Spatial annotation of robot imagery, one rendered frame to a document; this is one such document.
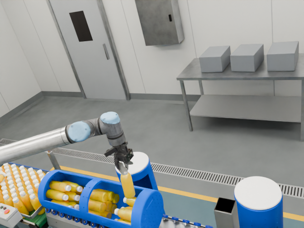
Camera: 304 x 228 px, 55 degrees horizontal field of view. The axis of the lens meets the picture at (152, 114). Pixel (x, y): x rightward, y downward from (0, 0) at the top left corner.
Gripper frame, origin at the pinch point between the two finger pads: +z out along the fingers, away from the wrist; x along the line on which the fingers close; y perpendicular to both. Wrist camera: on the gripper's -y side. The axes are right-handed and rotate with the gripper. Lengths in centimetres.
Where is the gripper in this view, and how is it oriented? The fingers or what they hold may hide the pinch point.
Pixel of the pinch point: (124, 169)
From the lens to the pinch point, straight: 170.5
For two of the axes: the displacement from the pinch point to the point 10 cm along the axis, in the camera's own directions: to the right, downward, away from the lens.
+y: 8.6, 0.6, -5.0
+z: 2.1, 8.6, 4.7
